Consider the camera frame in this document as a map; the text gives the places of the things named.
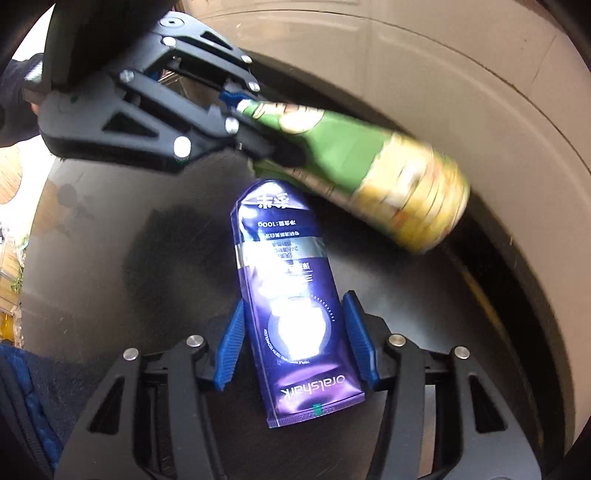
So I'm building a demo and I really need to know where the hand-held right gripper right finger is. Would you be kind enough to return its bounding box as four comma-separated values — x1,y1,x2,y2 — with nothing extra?
342,291,541,480

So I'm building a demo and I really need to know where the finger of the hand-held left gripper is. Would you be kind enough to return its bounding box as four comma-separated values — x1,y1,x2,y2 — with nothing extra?
137,14,262,106
38,68,306,175

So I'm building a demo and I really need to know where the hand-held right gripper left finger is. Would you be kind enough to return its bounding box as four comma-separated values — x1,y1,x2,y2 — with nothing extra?
55,300,246,480

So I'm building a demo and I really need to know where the purple toothpaste tube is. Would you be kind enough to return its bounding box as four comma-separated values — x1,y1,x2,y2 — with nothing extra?
230,179,368,429

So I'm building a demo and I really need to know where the green glass bottle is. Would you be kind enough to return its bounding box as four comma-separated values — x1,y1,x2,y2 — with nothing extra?
235,99,472,256

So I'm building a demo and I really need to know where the person's left forearm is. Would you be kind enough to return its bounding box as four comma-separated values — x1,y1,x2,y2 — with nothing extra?
0,53,47,148

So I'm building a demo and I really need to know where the yellow box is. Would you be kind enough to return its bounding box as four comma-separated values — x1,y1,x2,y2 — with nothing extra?
0,314,21,344

